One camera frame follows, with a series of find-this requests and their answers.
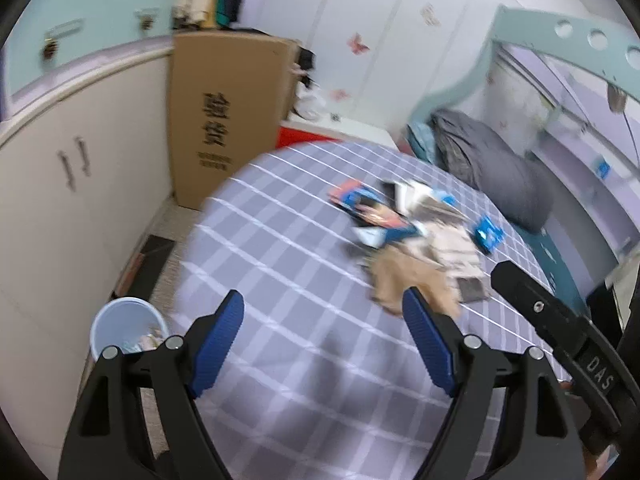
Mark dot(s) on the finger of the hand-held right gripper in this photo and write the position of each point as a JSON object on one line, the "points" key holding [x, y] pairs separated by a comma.
{"points": [[530, 300]]}

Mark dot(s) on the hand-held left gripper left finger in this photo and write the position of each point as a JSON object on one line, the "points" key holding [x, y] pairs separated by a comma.
{"points": [[215, 350]]}

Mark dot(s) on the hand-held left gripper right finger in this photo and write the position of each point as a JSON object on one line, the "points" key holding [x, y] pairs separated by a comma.
{"points": [[430, 340]]}

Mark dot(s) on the dark grey card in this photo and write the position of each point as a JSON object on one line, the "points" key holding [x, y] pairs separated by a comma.
{"points": [[472, 290]]}

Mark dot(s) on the brown paper bag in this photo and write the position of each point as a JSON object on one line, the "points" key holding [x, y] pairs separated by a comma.
{"points": [[410, 275]]}

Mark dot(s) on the heap of wrappers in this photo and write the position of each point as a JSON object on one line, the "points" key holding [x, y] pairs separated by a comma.
{"points": [[145, 342]]}

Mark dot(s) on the small blue packet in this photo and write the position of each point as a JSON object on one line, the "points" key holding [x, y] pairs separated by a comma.
{"points": [[487, 234]]}

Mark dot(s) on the grey printed paper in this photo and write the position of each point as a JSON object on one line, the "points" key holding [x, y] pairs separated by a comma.
{"points": [[455, 250]]}

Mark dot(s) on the light blue plastic bin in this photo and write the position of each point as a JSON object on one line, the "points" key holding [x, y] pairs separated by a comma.
{"points": [[117, 317]]}

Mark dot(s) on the dark blue printed packet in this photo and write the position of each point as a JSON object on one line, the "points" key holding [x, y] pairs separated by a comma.
{"points": [[387, 220]]}

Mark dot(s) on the red and blue packet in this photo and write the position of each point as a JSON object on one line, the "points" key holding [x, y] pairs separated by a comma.
{"points": [[350, 192]]}

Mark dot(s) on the teal printed bed sheet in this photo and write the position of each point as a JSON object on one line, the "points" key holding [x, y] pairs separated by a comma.
{"points": [[550, 255]]}

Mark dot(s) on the round table, checked cloth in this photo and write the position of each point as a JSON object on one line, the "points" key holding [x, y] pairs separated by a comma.
{"points": [[300, 285]]}

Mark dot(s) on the grey duvet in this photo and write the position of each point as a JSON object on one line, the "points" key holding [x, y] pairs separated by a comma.
{"points": [[495, 170]]}

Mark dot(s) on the blue box on bed shelf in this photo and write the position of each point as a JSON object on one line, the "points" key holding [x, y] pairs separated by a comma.
{"points": [[603, 167]]}

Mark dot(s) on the white low cabinet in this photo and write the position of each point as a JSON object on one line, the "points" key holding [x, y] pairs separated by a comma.
{"points": [[75, 185]]}

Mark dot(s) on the brown hanging slipper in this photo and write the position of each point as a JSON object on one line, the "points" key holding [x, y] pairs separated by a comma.
{"points": [[617, 97]]}

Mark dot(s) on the red and white bench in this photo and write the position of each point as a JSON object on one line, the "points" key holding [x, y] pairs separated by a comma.
{"points": [[340, 132]]}

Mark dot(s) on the tall cardboard box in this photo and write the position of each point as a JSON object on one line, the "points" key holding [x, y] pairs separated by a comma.
{"points": [[225, 110]]}

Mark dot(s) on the mint bunk bed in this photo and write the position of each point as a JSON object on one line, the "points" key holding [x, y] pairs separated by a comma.
{"points": [[550, 60]]}

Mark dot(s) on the faint pink butterfly sticker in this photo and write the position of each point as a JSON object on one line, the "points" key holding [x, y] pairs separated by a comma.
{"points": [[340, 94]]}

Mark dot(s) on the white plastic bag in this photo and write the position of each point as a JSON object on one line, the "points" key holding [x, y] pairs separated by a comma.
{"points": [[306, 102]]}

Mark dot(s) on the white sliding door wardrobe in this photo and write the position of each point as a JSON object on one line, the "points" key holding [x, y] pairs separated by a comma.
{"points": [[400, 35]]}

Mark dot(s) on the black clothes heap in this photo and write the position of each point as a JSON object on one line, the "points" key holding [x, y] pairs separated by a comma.
{"points": [[306, 62]]}

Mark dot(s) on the cream butterfly sticker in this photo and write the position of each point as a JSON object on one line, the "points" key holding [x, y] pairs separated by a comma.
{"points": [[429, 14]]}

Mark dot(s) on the pine cone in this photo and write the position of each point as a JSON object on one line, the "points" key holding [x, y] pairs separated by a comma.
{"points": [[145, 20], [50, 50]]}

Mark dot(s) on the mint drawer stair cabinet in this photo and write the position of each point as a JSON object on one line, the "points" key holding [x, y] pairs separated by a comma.
{"points": [[100, 15]]}

